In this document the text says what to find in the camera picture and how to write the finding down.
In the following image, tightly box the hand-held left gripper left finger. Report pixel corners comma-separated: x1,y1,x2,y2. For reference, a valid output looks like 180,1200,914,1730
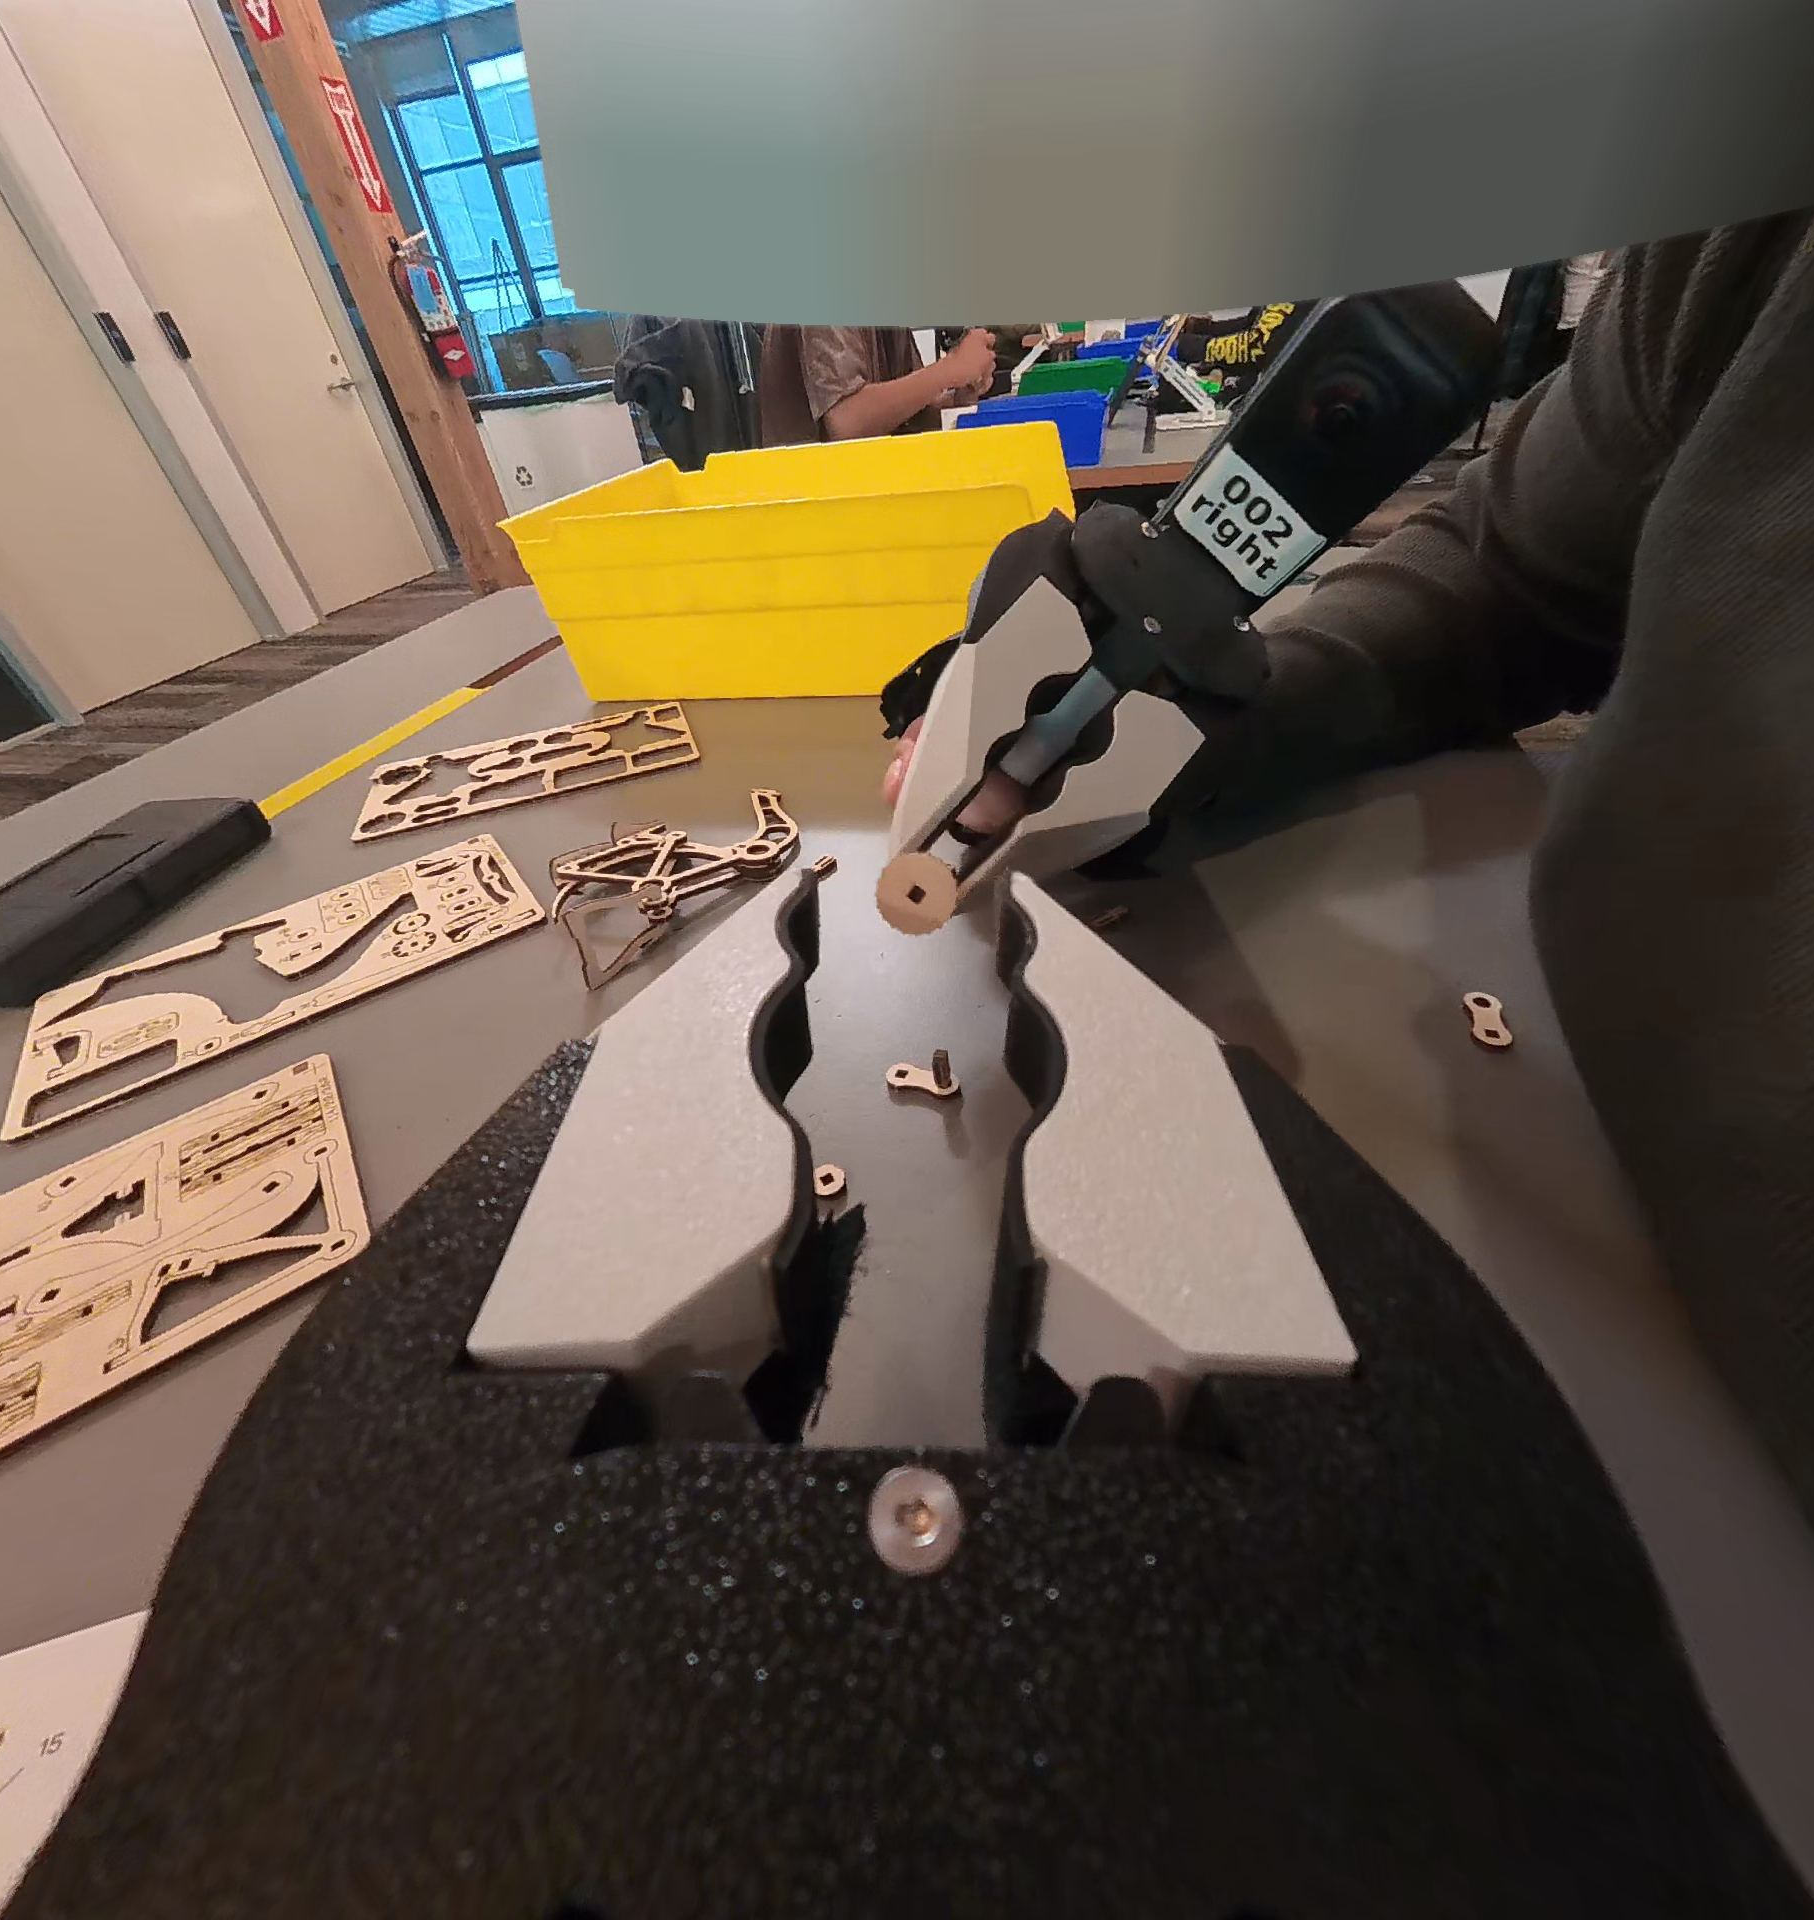
461,867,834,1413

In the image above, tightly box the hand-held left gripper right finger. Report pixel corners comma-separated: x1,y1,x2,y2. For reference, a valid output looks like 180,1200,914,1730
989,874,1362,1446

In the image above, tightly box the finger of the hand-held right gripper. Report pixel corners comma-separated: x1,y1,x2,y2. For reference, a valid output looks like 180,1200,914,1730
944,690,1210,906
887,575,1104,909

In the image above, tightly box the wooden axle assembly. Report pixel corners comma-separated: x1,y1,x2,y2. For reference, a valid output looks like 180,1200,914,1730
871,854,983,939

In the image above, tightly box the person's right forearm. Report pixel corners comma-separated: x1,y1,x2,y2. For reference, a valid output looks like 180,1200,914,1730
1146,254,1673,872

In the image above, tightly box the laser-cut wooden parts sheet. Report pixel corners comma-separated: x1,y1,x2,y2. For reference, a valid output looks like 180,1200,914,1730
0,1052,372,1480
0,836,549,1142
350,703,701,842

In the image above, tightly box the blue plastic bin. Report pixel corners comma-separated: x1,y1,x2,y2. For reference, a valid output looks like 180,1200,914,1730
954,391,1116,463

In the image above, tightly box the yellow plastic bin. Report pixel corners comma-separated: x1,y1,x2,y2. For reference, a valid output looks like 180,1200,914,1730
496,422,1076,704

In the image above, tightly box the white easel stand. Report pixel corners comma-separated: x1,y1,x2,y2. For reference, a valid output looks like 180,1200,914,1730
1138,316,1238,451

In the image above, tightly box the office chair with jacket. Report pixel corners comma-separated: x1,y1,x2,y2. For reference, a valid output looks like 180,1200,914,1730
613,317,767,470

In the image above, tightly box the white recycling cabinet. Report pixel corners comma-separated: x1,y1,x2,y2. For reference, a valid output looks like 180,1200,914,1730
472,393,645,519

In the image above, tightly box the yellow tape strip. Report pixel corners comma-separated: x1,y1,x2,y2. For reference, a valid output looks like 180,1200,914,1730
256,681,489,820

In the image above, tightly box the black case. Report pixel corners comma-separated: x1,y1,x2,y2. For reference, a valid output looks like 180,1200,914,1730
0,798,273,1009

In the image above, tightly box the red fire extinguisher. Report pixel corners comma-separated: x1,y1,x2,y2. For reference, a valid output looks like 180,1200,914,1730
388,232,477,384

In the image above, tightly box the instruction booklet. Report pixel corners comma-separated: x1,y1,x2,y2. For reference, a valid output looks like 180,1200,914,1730
0,1612,151,1920

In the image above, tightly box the red sign with arrow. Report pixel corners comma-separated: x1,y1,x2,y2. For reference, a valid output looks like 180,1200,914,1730
319,76,394,215

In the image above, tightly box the white double door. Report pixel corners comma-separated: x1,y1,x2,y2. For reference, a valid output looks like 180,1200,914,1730
0,0,324,718

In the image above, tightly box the wooden model frame assembly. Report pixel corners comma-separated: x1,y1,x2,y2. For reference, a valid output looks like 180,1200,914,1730
547,788,804,992

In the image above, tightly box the glass window wall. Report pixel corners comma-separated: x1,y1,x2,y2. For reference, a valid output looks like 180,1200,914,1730
388,45,578,324

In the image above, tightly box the wooden post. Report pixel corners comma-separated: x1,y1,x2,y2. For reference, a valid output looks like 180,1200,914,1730
232,0,535,593

